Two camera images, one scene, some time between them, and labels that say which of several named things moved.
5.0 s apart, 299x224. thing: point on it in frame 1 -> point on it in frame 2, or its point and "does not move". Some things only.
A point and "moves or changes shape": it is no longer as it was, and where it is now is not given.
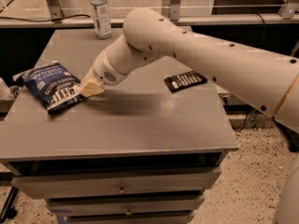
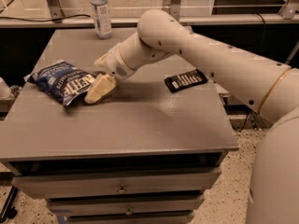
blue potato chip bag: (53, 85) moves or changes shape
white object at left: (5, 90) does not move
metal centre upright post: (175, 2) does not move
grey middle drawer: (167, 203) does not move
